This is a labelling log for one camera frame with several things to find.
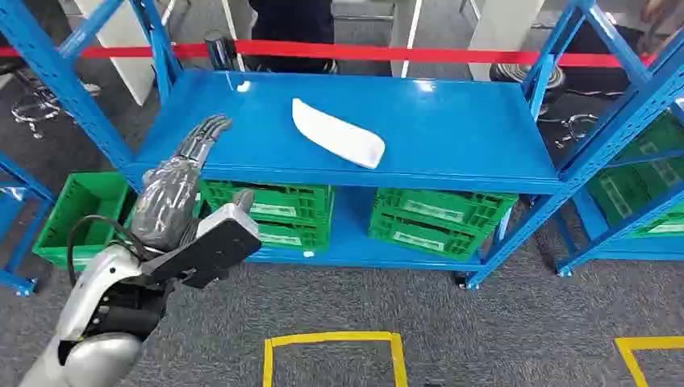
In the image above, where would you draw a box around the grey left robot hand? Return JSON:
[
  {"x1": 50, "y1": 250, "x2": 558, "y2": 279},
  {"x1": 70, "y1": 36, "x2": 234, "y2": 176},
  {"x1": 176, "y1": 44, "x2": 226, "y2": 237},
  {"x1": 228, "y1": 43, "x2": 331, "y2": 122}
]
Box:
[{"x1": 129, "y1": 114, "x2": 256, "y2": 253}]

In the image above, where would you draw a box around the white curved plastic shell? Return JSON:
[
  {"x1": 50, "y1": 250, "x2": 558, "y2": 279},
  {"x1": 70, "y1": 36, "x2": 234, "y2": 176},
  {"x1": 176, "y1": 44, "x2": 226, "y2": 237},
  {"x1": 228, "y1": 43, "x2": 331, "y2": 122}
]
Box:
[{"x1": 290, "y1": 98, "x2": 386, "y2": 170}]

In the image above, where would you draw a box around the empty open green crate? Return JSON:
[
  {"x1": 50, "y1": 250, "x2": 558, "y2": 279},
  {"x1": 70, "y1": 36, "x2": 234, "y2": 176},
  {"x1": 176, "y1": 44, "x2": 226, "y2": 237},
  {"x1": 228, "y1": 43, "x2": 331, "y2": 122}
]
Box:
[{"x1": 31, "y1": 170, "x2": 137, "y2": 271}]

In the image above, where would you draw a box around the green crate with white label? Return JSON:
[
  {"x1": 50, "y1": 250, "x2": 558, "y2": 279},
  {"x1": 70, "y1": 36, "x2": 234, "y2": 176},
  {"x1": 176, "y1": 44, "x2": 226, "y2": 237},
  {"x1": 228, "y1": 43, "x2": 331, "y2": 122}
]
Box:
[
  {"x1": 372, "y1": 186, "x2": 519, "y2": 230},
  {"x1": 198, "y1": 180, "x2": 335, "y2": 226},
  {"x1": 585, "y1": 157, "x2": 684, "y2": 226},
  {"x1": 251, "y1": 216, "x2": 332, "y2": 253},
  {"x1": 367, "y1": 210, "x2": 506, "y2": 263},
  {"x1": 630, "y1": 205, "x2": 684, "y2": 239},
  {"x1": 614, "y1": 109, "x2": 684, "y2": 167}
]

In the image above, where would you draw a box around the chrome chair base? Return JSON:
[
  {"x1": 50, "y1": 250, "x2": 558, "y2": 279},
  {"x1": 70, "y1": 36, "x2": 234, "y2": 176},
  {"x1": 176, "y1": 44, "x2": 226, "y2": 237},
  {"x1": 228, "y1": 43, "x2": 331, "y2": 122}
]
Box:
[
  {"x1": 10, "y1": 69, "x2": 102, "y2": 140},
  {"x1": 553, "y1": 113, "x2": 601, "y2": 151}
]

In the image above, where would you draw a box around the yellow floor tape square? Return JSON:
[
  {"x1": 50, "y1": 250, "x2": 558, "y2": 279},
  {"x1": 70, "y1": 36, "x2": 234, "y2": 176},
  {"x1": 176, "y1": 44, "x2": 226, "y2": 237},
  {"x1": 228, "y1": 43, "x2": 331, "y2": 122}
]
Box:
[{"x1": 261, "y1": 331, "x2": 409, "y2": 387}]

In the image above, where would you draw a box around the red barrier tape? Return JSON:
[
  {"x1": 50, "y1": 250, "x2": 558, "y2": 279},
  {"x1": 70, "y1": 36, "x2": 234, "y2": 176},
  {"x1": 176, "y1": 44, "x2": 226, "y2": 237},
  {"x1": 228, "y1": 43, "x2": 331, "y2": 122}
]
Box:
[{"x1": 0, "y1": 40, "x2": 658, "y2": 69}]

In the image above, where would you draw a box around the black round base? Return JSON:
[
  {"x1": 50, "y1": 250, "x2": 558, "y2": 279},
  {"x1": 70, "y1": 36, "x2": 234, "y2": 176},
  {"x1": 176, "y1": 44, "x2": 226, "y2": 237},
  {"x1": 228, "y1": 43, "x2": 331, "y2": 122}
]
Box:
[{"x1": 489, "y1": 63, "x2": 568, "y2": 116}]

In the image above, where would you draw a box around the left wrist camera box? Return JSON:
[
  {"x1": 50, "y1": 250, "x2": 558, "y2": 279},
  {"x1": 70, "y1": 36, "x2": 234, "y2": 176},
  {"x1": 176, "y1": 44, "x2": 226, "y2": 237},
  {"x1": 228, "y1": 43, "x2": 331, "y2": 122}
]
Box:
[{"x1": 140, "y1": 202, "x2": 263, "y2": 290}]

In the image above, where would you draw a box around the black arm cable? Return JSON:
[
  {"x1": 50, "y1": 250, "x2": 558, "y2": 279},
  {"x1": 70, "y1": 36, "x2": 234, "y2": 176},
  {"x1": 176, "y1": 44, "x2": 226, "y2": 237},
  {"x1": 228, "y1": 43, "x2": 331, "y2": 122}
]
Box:
[{"x1": 66, "y1": 214, "x2": 152, "y2": 285}]

